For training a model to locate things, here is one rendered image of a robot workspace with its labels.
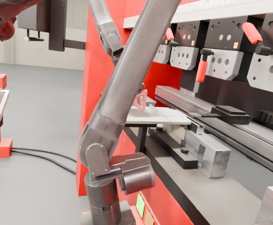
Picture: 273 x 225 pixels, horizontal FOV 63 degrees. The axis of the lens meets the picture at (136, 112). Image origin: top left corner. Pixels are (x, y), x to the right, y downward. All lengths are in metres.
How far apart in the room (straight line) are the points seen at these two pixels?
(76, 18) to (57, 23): 7.73
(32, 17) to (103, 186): 1.46
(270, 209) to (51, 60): 9.45
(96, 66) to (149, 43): 1.21
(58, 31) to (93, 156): 1.79
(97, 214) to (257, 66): 0.47
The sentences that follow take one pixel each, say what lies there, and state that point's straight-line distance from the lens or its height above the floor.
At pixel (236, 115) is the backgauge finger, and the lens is 0.98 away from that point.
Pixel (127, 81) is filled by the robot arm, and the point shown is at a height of 1.17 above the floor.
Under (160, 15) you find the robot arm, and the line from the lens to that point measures 0.43.
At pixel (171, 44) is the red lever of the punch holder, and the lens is 0.87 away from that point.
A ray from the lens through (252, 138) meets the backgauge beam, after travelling 0.96.
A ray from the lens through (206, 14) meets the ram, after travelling 0.80.
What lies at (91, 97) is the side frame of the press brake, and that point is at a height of 0.83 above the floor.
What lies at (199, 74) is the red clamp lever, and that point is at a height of 1.17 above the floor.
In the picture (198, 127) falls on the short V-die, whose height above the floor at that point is 1.00.
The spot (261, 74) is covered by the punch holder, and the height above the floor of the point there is 1.21.
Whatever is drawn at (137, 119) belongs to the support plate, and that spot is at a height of 1.00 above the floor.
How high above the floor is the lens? 1.22
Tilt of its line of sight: 16 degrees down
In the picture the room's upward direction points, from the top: 8 degrees clockwise
